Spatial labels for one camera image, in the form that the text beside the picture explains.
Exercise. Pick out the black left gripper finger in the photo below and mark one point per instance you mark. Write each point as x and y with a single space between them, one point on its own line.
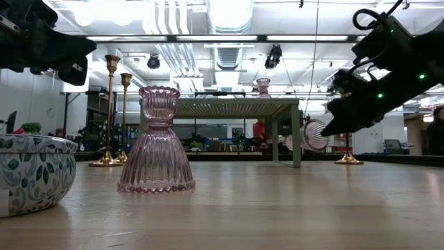
69 48
74 73

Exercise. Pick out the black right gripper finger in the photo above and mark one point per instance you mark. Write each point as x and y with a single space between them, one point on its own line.
350 116

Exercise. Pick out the tallest brass candlestick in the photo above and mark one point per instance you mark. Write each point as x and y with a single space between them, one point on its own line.
111 62

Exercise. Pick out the pink ribbed glass candle holder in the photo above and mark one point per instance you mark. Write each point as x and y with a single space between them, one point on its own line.
314 137
156 156
263 91

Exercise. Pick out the short brass candlestick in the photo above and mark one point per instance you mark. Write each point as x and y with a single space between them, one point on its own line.
348 159

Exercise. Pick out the medium brass candlestick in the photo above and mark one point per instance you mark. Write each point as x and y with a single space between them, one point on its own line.
125 80

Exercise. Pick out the floral ceramic bowl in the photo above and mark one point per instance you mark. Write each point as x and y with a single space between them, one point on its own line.
34 173

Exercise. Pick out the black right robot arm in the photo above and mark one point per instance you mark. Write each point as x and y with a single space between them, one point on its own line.
431 48

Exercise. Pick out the white pillar cabinet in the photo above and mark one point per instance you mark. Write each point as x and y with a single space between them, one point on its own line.
373 139

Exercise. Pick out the grey office chair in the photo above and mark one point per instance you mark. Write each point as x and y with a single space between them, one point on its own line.
393 145

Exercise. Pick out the person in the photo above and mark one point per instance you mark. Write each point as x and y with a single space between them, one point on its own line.
59 132
259 130
436 135

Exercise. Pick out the green potted plant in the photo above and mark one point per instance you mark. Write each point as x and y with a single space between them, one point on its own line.
32 127

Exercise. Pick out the black computer monitor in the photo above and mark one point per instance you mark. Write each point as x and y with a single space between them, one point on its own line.
11 121

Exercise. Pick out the black ceiling spotlight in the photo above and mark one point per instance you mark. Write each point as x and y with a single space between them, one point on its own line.
153 62
274 57

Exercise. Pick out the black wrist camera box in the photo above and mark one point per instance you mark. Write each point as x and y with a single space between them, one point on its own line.
381 45

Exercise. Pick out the black overhead frame beam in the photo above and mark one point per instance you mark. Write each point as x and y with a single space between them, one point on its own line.
171 38

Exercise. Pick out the black table edge rail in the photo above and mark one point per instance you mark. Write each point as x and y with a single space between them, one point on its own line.
225 158

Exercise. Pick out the silver ceiling air duct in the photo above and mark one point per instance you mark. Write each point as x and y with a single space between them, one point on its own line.
229 17

